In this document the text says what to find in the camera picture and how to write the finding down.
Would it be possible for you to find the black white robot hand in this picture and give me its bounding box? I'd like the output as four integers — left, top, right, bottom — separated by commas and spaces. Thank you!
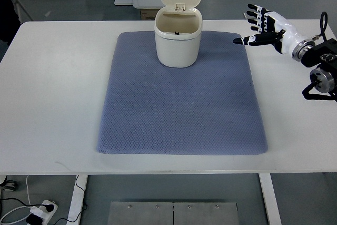
233, 4, 315, 62

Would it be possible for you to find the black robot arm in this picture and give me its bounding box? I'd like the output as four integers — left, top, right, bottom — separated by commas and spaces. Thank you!
301, 12, 336, 101

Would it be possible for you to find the white trash bin open lid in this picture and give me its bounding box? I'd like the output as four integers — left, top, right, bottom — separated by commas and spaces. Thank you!
154, 0, 203, 68

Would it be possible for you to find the cardboard box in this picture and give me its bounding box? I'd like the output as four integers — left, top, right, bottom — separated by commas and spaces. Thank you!
140, 9, 159, 21

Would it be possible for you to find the blue quilted mat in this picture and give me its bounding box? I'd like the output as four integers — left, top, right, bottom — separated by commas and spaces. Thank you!
97, 31, 268, 155

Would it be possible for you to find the white table leg right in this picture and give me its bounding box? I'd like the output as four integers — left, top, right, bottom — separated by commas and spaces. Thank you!
259, 173, 282, 225

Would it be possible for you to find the white table leg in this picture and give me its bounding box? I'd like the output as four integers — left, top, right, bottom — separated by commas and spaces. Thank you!
259, 173, 282, 225
66, 174, 88, 224

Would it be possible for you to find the metal floor plate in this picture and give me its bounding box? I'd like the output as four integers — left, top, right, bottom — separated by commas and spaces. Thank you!
107, 202, 239, 224

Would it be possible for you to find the white table leg left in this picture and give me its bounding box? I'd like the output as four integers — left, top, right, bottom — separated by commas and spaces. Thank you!
66, 174, 88, 224

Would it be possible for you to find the white power strip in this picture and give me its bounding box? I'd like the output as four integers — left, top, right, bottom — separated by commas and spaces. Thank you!
26, 200, 58, 225

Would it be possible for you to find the caster wheel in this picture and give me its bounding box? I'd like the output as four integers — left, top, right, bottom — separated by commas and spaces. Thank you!
0, 175, 17, 191

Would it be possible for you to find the black power cable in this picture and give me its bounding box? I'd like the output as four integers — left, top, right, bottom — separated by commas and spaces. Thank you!
0, 174, 87, 225

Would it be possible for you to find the white power cable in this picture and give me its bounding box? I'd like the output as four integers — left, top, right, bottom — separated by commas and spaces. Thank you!
0, 174, 43, 224

